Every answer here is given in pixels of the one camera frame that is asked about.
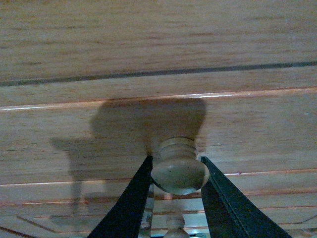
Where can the wooden bottom drawer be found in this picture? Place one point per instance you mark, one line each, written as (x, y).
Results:
(47, 214)

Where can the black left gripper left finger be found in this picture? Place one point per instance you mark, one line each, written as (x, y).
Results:
(124, 219)

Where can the wooden top drawer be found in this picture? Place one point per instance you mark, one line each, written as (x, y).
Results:
(58, 139)

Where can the wooden nightstand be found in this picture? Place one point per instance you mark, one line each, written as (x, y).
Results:
(67, 38)

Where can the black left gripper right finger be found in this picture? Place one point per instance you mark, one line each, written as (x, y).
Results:
(230, 214)

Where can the wooden drawer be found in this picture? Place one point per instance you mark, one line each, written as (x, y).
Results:
(58, 139)
(47, 214)

